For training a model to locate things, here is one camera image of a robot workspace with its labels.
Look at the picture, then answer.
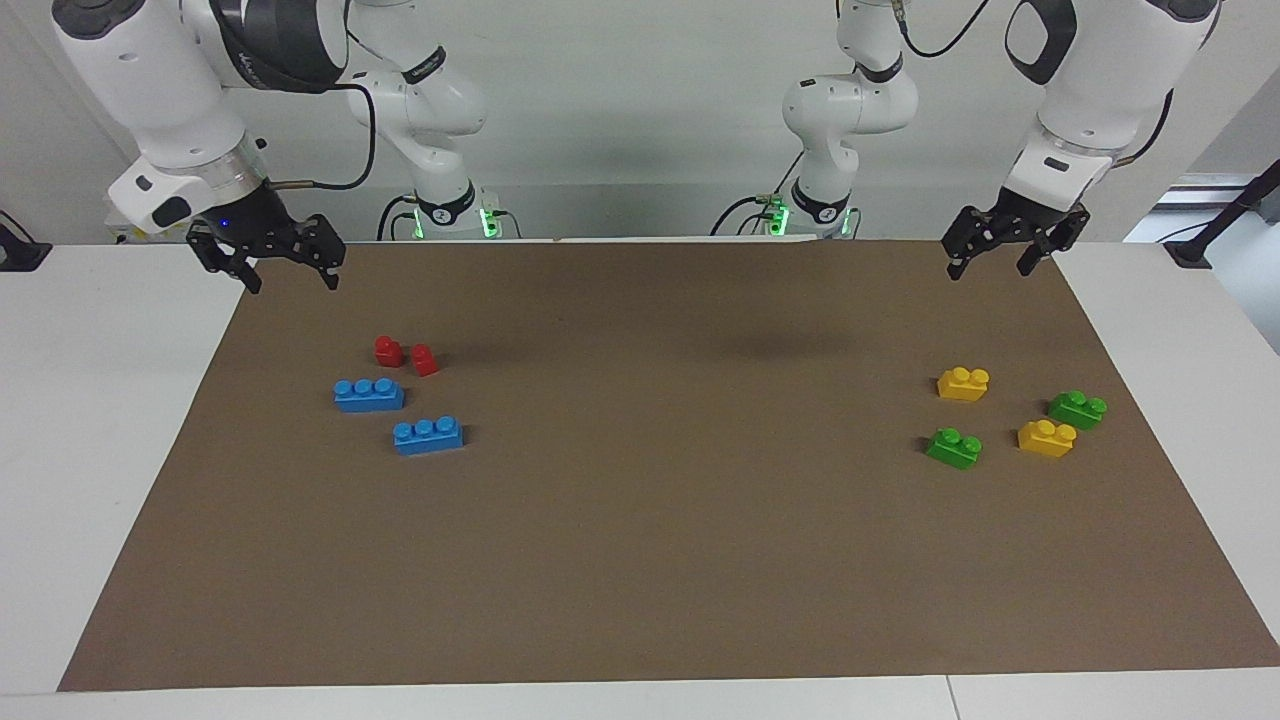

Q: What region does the white box with yellow label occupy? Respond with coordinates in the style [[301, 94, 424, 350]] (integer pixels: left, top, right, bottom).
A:
[[104, 197, 191, 246]]

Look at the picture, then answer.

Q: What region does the black clamp stand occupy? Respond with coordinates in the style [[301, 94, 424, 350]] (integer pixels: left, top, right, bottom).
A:
[[1163, 160, 1280, 269], [0, 210, 53, 273]]

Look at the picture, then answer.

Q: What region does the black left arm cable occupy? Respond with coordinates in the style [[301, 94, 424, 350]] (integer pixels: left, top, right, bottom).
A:
[[895, 0, 1173, 169]]

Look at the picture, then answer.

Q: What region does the green two-stud toy block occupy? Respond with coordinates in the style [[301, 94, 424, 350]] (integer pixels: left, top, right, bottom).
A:
[[1047, 389, 1109, 432], [924, 427, 983, 471]]

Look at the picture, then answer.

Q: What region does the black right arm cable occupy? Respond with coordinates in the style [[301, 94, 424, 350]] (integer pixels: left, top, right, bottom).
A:
[[268, 82, 379, 191]]

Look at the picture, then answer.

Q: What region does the blue three-stud toy block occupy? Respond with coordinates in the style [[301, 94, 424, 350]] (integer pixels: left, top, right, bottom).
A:
[[333, 377, 406, 413], [392, 415, 465, 457]]

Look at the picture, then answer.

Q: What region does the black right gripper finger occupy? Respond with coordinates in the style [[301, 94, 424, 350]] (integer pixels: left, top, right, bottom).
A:
[[186, 224, 264, 295], [300, 213, 348, 292]]

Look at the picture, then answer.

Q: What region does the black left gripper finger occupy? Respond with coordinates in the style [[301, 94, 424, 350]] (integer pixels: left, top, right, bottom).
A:
[[942, 205, 997, 282], [1015, 205, 1091, 278]]

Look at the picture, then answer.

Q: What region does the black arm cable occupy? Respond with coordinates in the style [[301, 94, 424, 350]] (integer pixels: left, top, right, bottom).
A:
[[268, 82, 379, 191], [895, 0, 1173, 169]]

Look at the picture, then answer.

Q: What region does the brown table mat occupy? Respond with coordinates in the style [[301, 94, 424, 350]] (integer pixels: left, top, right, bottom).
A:
[[57, 237, 1280, 693]]

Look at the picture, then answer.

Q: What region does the black base cable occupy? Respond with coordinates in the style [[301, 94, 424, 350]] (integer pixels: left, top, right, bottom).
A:
[[377, 195, 419, 242], [710, 148, 806, 238]]

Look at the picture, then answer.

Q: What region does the yellow two-stud toy block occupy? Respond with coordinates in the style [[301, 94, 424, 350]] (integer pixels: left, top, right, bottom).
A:
[[1017, 419, 1078, 459], [936, 367, 991, 403]]

